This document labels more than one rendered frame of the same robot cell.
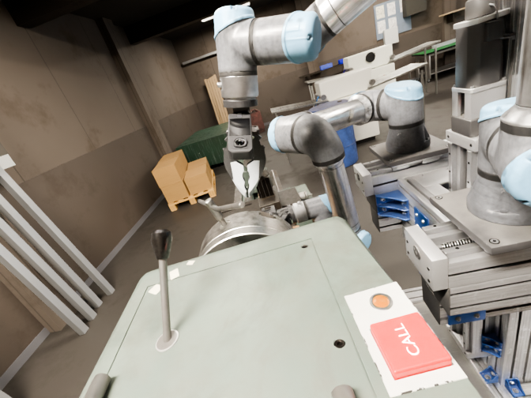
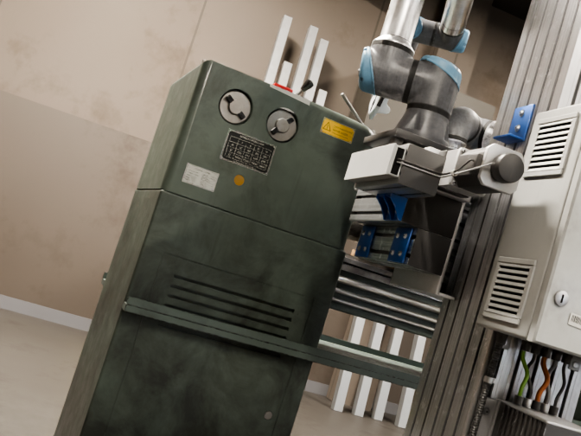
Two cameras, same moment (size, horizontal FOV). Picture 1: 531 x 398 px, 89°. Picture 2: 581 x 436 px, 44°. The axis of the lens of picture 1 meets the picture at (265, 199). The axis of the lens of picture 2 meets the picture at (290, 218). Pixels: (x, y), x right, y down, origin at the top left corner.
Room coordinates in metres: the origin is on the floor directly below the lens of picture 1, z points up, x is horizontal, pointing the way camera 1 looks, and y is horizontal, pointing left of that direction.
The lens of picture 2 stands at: (-0.52, -2.06, 0.75)
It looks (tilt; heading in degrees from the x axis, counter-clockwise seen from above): 4 degrees up; 66
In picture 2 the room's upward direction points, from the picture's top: 17 degrees clockwise
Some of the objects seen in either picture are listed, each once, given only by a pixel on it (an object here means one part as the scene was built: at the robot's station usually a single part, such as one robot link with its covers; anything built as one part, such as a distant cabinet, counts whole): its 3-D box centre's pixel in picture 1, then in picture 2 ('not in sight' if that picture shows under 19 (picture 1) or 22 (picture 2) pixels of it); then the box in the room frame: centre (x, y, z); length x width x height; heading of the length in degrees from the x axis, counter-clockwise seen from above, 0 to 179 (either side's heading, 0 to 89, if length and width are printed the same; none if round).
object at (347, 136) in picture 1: (333, 134); not in sight; (3.89, -1.26, 0.45); 0.60 x 0.60 x 0.90
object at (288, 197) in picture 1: (259, 208); not in sight; (1.27, 0.05, 0.95); 0.43 x 0.18 x 0.04; 87
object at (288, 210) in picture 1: (278, 217); not in sight; (0.89, -0.02, 1.08); 0.12 x 0.09 x 0.08; 87
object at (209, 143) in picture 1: (220, 143); not in sight; (6.75, 0.63, 0.33); 1.74 x 1.54 x 0.66; 171
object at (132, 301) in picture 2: not in sight; (399, 365); (1.00, 0.08, 0.55); 2.10 x 0.60 x 0.02; 177
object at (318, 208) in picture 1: (319, 207); not in sight; (0.87, -0.18, 1.07); 0.11 x 0.08 x 0.09; 87
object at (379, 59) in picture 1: (370, 81); not in sight; (6.34, -3.12, 0.65); 2.81 x 0.68 x 1.29; 81
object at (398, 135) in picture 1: (406, 133); not in sight; (0.94, -0.58, 1.21); 0.15 x 0.15 x 0.10
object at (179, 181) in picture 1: (187, 174); not in sight; (4.76, 1.18, 0.36); 1.22 x 0.87 x 0.72; 178
